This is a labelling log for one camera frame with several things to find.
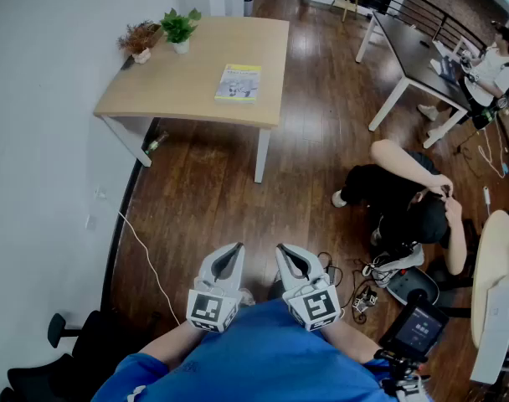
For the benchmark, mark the person's blue shirt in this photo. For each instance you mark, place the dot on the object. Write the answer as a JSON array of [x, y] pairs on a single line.
[[258, 350]]

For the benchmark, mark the brown dried plant white vase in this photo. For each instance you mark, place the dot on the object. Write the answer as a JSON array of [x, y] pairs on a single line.
[[138, 40]]

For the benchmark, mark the green potted plant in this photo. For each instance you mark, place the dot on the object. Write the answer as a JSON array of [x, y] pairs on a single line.
[[178, 27]]

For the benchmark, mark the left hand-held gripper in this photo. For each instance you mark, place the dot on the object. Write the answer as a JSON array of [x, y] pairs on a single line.
[[212, 306]]

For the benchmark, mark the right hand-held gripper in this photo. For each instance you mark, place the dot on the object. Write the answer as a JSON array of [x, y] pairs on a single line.
[[315, 306]]

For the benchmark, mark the person's left forearm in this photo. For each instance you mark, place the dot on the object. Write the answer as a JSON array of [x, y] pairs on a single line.
[[171, 346]]

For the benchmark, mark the black office chair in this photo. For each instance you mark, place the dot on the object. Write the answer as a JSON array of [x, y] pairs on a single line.
[[91, 350]]

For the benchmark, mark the black table white legs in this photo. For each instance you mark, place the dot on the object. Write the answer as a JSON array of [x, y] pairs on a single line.
[[413, 53]]

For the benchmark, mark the black metal railing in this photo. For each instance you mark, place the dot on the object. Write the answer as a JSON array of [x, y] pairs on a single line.
[[430, 11]]

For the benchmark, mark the yellow and white book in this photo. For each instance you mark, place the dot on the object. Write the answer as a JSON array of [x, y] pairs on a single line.
[[238, 84]]

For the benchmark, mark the brown wooden planter box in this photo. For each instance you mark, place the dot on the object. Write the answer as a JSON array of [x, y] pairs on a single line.
[[157, 34]]

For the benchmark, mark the round beige table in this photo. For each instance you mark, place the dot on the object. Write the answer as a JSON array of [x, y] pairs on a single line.
[[491, 258]]

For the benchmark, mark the person's right forearm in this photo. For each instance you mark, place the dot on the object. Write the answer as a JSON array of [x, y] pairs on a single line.
[[351, 341]]

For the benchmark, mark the black screen device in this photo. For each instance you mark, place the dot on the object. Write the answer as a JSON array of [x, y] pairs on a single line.
[[417, 329]]

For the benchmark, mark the light wooden table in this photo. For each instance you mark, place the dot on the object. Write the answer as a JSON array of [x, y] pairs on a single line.
[[187, 86]]

